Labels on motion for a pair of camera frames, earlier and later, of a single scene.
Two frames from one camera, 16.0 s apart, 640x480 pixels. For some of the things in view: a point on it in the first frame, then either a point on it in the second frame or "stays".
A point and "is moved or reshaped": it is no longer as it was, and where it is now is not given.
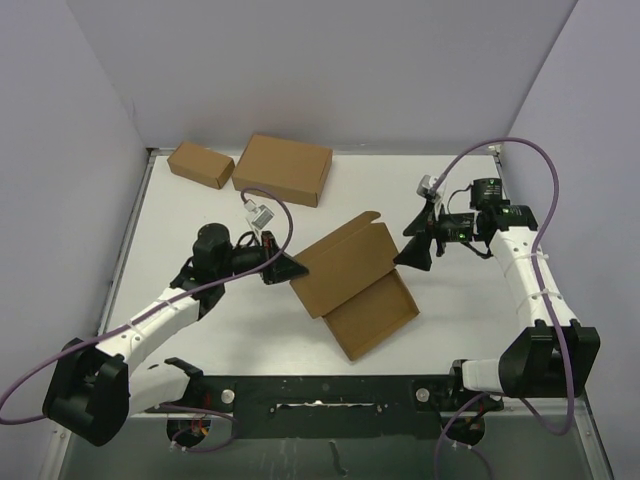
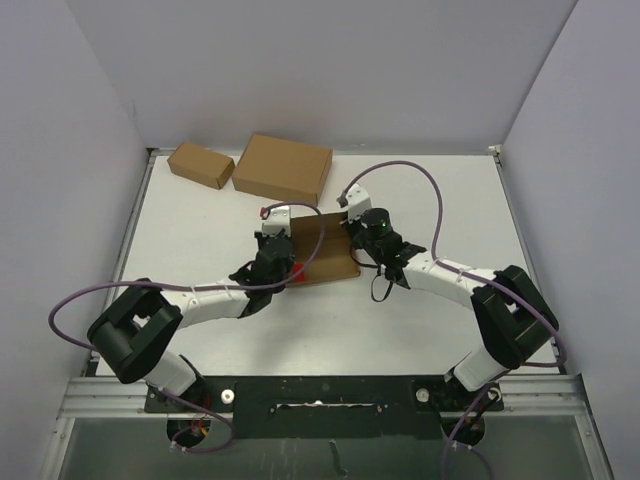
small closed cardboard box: x=201 y=164 stays
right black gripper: x=416 y=253 -> x=351 y=227
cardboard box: x=352 y=282 is moved or reshaped
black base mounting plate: x=361 y=407 stays
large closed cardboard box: x=292 y=170 stays
